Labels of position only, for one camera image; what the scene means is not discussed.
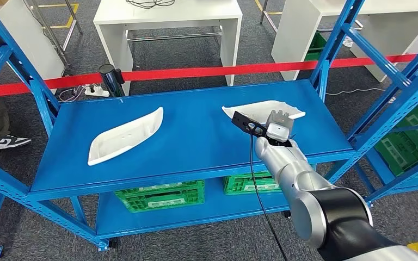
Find red barrier belt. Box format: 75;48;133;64
0;52;418;98

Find white floor cable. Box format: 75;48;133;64
326;87;386;96

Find yellow floor tape square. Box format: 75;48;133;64
38;3;80;29

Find chrome metal frame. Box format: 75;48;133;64
25;0;83;67

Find black coiled cable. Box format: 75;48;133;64
126;0;176;10

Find white cabinet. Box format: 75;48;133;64
0;0;65;82

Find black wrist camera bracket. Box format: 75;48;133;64
231;110;269;139

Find white plastic shell part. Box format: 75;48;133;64
87;107;164;167
222;100;306;125

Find white power strip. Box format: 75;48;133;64
83;84;110;98

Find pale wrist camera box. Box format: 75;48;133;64
265;123;291;143

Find person's black white shoe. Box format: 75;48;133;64
0;135;32;151

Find tangled thin floor cables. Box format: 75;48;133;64
58;84;87;103

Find black stanchion post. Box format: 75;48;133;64
98;64;126;98

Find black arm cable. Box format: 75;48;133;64
249;135;289;261

